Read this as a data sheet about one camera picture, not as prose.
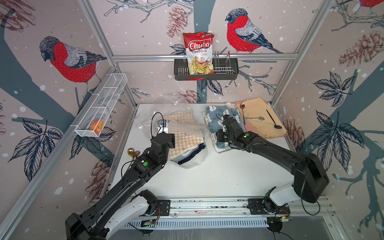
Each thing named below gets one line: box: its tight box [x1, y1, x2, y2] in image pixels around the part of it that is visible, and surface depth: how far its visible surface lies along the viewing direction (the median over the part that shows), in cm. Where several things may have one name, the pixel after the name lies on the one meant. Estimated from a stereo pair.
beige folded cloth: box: [236, 97, 287, 139], surface depth 113 cm
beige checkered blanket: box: [163, 111, 204, 159], surface depth 96 cm
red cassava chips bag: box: [183, 32, 216, 75], surface depth 85 cm
